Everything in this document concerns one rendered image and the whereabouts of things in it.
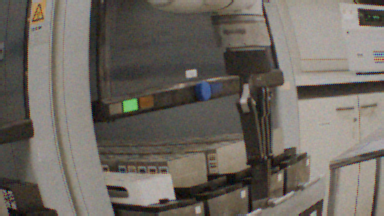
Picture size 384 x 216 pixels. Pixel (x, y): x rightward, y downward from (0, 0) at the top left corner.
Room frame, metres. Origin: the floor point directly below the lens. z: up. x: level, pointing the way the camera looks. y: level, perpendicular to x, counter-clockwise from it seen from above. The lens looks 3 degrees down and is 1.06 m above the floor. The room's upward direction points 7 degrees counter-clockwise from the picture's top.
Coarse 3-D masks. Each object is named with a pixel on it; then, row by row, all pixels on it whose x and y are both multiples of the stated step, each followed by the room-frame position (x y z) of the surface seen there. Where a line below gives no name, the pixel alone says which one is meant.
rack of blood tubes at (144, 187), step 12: (108, 180) 1.81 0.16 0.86; (120, 180) 1.80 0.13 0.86; (132, 180) 1.79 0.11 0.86; (144, 180) 1.79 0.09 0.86; (156, 180) 1.82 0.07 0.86; (168, 180) 1.85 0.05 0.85; (108, 192) 1.94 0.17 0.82; (120, 192) 1.92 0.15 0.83; (132, 192) 1.79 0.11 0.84; (144, 192) 1.78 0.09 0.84; (156, 192) 1.81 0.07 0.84; (168, 192) 1.84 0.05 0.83; (144, 204) 1.78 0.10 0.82
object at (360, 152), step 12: (372, 132) 2.20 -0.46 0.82; (360, 144) 2.02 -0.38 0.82; (372, 144) 1.94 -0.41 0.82; (348, 156) 1.87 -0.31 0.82; (360, 156) 1.84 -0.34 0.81; (372, 156) 1.81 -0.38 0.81; (336, 168) 1.88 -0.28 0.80; (336, 180) 1.88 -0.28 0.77; (336, 192) 1.89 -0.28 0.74; (336, 204) 1.89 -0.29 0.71; (372, 204) 2.25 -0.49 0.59
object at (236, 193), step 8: (232, 184) 1.97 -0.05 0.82; (240, 184) 1.97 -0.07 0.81; (200, 192) 2.02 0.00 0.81; (208, 192) 1.91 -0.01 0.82; (216, 192) 1.90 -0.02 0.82; (224, 192) 1.92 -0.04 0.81; (232, 192) 1.94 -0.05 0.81; (240, 192) 1.96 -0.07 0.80; (200, 200) 1.89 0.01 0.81; (208, 200) 1.87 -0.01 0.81; (216, 200) 1.89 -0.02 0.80; (224, 200) 1.91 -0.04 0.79; (232, 200) 1.93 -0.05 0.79; (240, 200) 1.96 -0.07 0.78; (208, 208) 1.87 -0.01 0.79; (216, 208) 1.89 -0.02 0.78; (224, 208) 1.91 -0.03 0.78; (232, 208) 1.93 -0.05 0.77; (240, 208) 1.96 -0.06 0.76
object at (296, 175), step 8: (304, 152) 2.23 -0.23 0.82; (288, 160) 2.16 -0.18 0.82; (296, 160) 2.18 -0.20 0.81; (304, 160) 2.21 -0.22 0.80; (280, 168) 2.15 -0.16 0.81; (288, 168) 2.13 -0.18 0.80; (296, 168) 2.17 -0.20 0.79; (304, 168) 2.21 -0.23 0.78; (288, 176) 2.13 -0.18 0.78; (296, 176) 2.17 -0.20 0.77; (304, 176) 2.21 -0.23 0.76; (288, 184) 2.13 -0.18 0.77; (296, 184) 2.17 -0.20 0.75; (304, 184) 2.13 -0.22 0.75; (312, 184) 2.16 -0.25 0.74; (288, 192) 2.14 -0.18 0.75
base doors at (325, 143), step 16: (352, 96) 4.03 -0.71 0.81; (368, 96) 3.97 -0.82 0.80; (304, 112) 4.21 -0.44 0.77; (320, 112) 4.16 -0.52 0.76; (336, 112) 4.10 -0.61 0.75; (352, 112) 4.04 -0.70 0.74; (368, 112) 3.97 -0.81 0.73; (304, 128) 4.22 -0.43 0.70; (320, 128) 4.16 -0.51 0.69; (336, 128) 4.11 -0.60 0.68; (352, 128) 4.04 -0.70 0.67; (368, 128) 3.98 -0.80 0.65; (304, 144) 4.22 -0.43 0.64; (320, 144) 4.16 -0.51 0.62; (336, 144) 4.11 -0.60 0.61; (352, 144) 4.04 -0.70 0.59; (320, 160) 4.16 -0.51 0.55; (352, 176) 4.04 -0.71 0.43; (368, 176) 3.97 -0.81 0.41; (352, 192) 4.03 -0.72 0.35; (368, 192) 3.97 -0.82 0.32; (352, 208) 4.03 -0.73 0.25; (368, 208) 3.96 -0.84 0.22
